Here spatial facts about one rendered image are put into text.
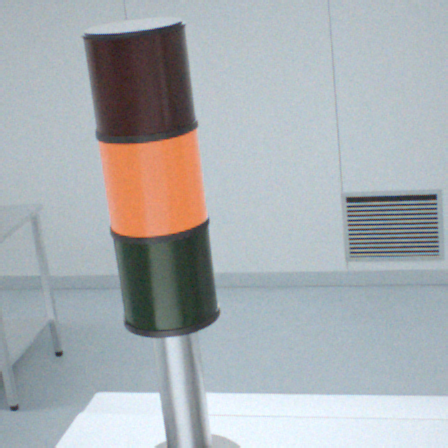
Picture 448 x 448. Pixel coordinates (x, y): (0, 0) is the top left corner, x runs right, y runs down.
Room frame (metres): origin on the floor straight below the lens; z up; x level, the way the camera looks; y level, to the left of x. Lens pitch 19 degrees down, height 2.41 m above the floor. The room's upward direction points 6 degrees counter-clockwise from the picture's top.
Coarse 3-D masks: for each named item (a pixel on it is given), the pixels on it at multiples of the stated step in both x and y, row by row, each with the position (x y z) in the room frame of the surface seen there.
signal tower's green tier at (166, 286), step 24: (192, 240) 0.46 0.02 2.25; (120, 264) 0.47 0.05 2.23; (144, 264) 0.46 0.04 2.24; (168, 264) 0.46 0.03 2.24; (192, 264) 0.46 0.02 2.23; (120, 288) 0.48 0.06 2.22; (144, 288) 0.46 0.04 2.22; (168, 288) 0.46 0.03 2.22; (192, 288) 0.46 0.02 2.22; (144, 312) 0.46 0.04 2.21; (168, 312) 0.46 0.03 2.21; (192, 312) 0.46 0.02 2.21
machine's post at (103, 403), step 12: (96, 396) 0.59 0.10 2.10; (108, 396) 0.59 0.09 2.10; (120, 396) 0.59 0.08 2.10; (132, 396) 0.59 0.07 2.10; (144, 396) 0.58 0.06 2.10; (156, 396) 0.58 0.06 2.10; (96, 408) 0.58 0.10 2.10; (108, 408) 0.57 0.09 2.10; (120, 408) 0.57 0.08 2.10; (132, 408) 0.57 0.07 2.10; (144, 408) 0.57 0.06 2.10; (156, 408) 0.57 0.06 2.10
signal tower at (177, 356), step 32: (96, 32) 0.47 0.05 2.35; (128, 32) 0.46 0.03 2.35; (160, 32) 0.46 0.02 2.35; (96, 128) 0.48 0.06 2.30; (192, 128) 0.47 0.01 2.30; (160, 352) 0.47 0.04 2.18; (192, 352) 0.47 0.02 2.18; (160, 384) 0.47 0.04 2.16; (192, 384) 0.47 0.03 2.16; (192, 416) 0.47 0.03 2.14
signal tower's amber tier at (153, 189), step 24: (120, 144) 0.46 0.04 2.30; (144, 144) 0.46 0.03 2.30; (168, 144) 0.46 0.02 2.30; (192, 144) 0.47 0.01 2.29; (120, 168) 0.46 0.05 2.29; (144, 168) 0.46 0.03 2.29; (168, 168) 0.46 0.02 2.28; (192, 168) 0.47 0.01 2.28; (120, 192) 0.46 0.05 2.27; (144, 192) 0.46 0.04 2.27; (168, 192) 0.46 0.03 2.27; (192, 192) 0.46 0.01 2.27; (120, 216) 0.46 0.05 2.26; (144, 216) 0.46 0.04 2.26; (168, 216) 0.46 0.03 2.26; (192, 216) 0.46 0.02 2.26
